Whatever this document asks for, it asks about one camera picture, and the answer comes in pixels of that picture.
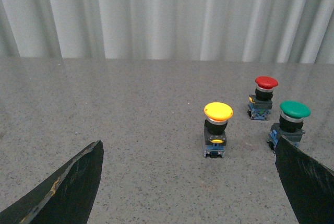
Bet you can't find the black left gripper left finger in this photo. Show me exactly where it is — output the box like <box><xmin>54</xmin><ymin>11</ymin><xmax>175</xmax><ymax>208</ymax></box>
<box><xmin>1</xmin><ymin>140</ymin><xmax>104</xmax><ymax>223</ymax></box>

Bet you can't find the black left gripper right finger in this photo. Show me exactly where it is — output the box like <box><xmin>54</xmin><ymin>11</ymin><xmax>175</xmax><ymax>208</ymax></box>
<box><xmin>275</xmin><ymin>135</ymin><xmax>333</xmax><ymax>223</ymax></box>

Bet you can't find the yellow mushroom push button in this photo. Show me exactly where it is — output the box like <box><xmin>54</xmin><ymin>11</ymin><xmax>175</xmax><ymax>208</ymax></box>
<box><xmin>202</xmin><ymin>102</ymin><xmax>233</xmax><ymax>158</ymax></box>

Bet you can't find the green mushroom push button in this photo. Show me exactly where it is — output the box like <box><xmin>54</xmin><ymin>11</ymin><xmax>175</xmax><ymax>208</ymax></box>
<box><xmin>267</xmin><ymin>100</ymin><xmax>311</xmax><ymax>152</ymax></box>

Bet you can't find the red mushroom push button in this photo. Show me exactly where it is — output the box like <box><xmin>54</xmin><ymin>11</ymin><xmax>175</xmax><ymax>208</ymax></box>
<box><xmin>247</xmin><ymin>76</ymin><xmax>279</xmax><ymax>121</ymax></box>

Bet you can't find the white pleated curtain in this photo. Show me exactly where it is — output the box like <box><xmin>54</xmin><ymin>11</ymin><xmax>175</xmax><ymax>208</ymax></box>
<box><xmin>1</xmin><ymin>0</ymin><xmax>333</xmax><ymax>64</ymax></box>

